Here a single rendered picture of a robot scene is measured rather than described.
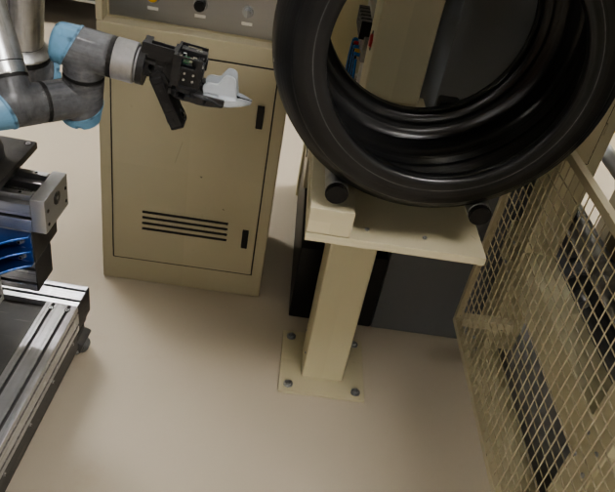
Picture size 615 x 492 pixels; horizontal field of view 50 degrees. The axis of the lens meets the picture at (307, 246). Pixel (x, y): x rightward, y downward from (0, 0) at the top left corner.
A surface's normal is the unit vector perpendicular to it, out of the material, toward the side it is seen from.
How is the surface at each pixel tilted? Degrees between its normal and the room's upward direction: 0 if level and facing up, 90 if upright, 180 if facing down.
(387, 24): 90
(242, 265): 90
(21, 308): 0
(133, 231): 90
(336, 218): 90
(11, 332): 0
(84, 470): 0
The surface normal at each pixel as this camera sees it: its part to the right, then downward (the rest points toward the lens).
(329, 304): -0.03, 0.58
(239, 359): 0.15, -0.80
